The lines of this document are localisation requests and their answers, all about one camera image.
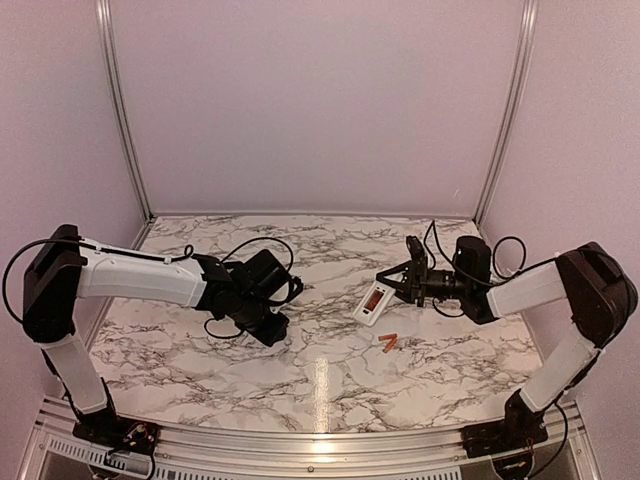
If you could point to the aluminium frame post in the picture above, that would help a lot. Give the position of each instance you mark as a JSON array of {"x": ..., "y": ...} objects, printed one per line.
[
  {"x": 516, "y": 88},
  {"x": 108, "y": 45}
]

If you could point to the right aluminium frame post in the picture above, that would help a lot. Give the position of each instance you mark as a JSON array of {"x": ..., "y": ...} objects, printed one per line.
[{"x": 516, "y": 88}]

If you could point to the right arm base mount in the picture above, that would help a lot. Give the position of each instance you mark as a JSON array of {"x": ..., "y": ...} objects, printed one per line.
[{"x": 505, "y": 430}]

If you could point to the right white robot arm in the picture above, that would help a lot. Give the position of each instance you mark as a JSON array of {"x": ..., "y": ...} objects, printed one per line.
[{"x": 587, "y": 284}]

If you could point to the front aluminium rail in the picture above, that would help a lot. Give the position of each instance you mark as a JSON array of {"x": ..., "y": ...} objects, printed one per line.
[{"x": 187, "y": 452}]

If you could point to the white remote control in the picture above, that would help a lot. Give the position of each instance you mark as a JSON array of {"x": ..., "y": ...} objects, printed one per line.
[{"x": 372, "y": 305}]

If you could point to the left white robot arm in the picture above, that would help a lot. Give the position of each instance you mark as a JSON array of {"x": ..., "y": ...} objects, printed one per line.
[{"x": 69, "y": 268}]

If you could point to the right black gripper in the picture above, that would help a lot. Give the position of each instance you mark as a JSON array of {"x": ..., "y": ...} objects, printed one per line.
[{"x": 417, "y": 281}]

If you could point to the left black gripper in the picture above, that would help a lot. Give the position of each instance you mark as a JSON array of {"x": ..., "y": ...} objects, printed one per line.
[{"x": 272, "y": 334}]

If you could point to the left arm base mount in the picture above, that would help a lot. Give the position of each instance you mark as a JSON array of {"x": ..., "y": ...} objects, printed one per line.
[{"x": 118, "y": 433}]

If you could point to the left aluminium frame post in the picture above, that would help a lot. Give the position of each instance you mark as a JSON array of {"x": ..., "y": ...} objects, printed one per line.
[{"x": 108, "y": 45}]

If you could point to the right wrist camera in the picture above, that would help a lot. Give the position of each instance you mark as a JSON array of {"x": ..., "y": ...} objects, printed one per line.
[{"x": 415, "y": 248}]

